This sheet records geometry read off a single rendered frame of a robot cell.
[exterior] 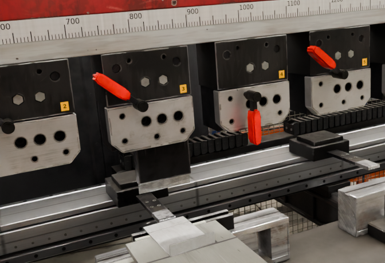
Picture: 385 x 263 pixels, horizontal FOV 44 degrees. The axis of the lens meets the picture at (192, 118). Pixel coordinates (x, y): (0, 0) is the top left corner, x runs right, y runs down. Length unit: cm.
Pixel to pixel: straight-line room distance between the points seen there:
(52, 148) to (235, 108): 33
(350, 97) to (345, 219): 30
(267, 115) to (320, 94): 12
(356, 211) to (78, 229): 62
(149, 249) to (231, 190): 43
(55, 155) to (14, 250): 39
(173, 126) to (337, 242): 49
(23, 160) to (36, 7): 23
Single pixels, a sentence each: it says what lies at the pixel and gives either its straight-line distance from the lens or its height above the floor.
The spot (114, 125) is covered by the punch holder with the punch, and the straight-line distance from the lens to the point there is 79.
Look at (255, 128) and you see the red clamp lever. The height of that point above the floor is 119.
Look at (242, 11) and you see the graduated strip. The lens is 86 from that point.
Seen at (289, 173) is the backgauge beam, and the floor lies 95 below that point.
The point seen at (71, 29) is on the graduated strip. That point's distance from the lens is 76.
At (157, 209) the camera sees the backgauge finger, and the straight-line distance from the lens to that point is 99.
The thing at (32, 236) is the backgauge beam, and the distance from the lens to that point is 112.
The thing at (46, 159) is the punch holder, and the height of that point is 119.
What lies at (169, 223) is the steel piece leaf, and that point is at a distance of 94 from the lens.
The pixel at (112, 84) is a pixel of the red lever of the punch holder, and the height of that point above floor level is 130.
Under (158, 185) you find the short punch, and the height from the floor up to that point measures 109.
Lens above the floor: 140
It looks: 13 degrees down
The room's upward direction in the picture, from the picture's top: 4 degrees counter-clockwise
